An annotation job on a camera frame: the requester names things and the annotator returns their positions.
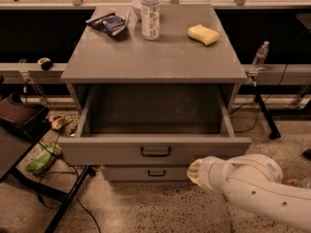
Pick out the grey top drawer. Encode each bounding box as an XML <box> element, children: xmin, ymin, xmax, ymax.
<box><xmin>59</xmin><ymin>83</ymin><xmax>251</xmax><ymax>166</ymax></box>

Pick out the grey drawer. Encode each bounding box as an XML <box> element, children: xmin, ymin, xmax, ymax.
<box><xmin>59</xmin><ymin>83</ymin><xmax>251</xmax><ymax>166</ymax></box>
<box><xmin>101</xmin><ymin>165</ymin><xmax>189</xmax><ymax>182</ymax></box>

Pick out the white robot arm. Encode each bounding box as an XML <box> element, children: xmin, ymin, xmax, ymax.
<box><xmin>187</xmin><ymin>154</ymin><xmax>311</xmax><ymax>233</ymax></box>

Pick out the grey bottom drawer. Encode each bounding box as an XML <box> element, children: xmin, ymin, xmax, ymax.
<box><xmin>101</xmin><ymin>165</ymin><xmax>189</xmax><ymax>182</ymax></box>

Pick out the grey drawer cabinet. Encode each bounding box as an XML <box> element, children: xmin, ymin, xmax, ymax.
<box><xmin>61</xmin><ymin>4</ymin><xmax>247</xmax><ymax>105</ymax></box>

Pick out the black tripod stand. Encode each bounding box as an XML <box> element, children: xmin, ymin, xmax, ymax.
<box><xmin>251</xmin><ymin>76</ymin><xmax>281</xmax><ymax>140</ymax></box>

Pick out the small water bottle on ledge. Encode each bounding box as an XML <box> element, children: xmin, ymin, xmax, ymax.
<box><xmin>249</xmin><ymin>41</ymin><xmax>269</xmax><ymax>77</ymax></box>

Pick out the yellow sponge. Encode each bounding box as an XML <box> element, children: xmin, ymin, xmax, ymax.
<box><xmin>188</xmin><ymin>24</ymin><xmax>220</xmax><ymax>46</ymax></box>

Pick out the green snack bag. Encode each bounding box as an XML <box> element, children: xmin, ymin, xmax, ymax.
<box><xmin>26</xmin><ymin>142</ymin><xmax>62</xmax><ymax>176</ymax></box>

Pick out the blue chip bag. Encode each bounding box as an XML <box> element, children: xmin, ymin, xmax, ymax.
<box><xmin>86</xmin><ymin>13</ymin><xmax>129</xmax><ymax>37</ymax></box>

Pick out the clear plastic water bottle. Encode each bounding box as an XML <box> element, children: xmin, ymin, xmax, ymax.
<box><xmin>141</xmin><ymin>0</ymin><xmax>159</xmax><ymax>40</ymax></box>

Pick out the dark brown bag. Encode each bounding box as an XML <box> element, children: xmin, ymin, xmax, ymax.
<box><xmin>0</xmin><ymin>93</ymin><xmax>49</xmax><ymax>141</ymax></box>

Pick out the dark side table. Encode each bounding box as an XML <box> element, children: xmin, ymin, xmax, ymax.
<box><xmin>0</xmin><ymin>126</ymin><xmax>95</xmax><ymax>233</ymax></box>

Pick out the black round object on ledge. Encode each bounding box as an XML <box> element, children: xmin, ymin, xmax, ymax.
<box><xmin>37</xmin><ymin>57</ymin><xmax>53</xmax><ymax>71</ymax></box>

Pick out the wire basket on floor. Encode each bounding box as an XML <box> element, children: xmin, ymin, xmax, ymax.
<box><xmin>49</xmin><ymin>115</ymin><xmax>79</xmax><ymax>137</ymax></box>

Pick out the black floor cable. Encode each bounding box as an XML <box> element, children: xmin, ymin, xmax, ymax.
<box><xmin>36</xmin><ymin>139</ymin><xmax>103</xmax><ymax>233</ymax></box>

